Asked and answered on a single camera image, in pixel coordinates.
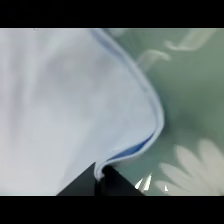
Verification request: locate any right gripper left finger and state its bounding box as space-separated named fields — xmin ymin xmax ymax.
xmin=56 ymin=162 xmax=100 ymax=197

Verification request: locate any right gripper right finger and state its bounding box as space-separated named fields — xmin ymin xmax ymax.
xmin=99 ymin=165 xmax=147 ymax=197

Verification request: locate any light blue shirt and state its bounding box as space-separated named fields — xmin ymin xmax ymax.
xmin=0 ymin=27 xmax=166 ymax=197

